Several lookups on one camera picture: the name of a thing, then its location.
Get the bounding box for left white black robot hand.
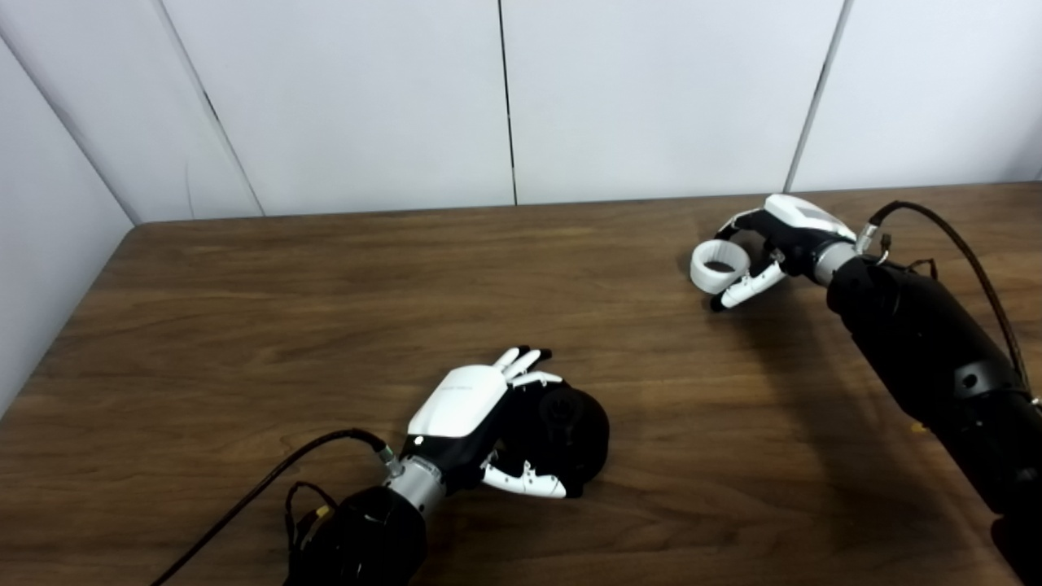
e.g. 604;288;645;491
405;347;568;499

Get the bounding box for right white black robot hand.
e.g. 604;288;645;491
710;194;858;313

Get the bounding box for white toothed ring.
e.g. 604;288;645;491
690;241;751;295

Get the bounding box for round black part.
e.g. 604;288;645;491
505;387;611;499

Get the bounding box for right thin black wires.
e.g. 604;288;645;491
878;234;939;282

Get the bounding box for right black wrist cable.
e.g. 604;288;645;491
855;201;1033;400

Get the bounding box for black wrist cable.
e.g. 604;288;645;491
855;201;1033;400
151;429;405;586

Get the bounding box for left thin wires yellow plug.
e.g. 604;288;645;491
285;482;339;554

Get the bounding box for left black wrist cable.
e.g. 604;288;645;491
151;429;405;586

